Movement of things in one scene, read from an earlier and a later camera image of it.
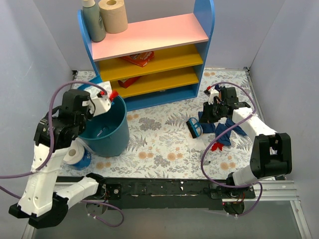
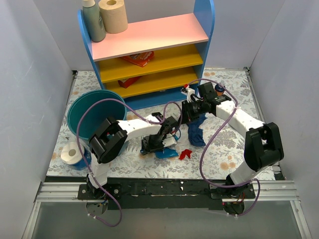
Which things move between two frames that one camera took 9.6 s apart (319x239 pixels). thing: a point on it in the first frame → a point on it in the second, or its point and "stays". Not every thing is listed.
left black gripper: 83,115 → 151,146
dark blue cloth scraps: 206,127 → 195,133
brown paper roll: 113,15 stays
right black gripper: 208,114 → 186,112
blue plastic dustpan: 98,94 → 165,153
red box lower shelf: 126,82 stays
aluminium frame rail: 269,191 stays
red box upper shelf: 141,59 stays
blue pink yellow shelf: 156,61 stays
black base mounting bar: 180,193 stays
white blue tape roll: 77,156 stays
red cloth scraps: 217,145 → 186,152
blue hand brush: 195,128 → 176,137
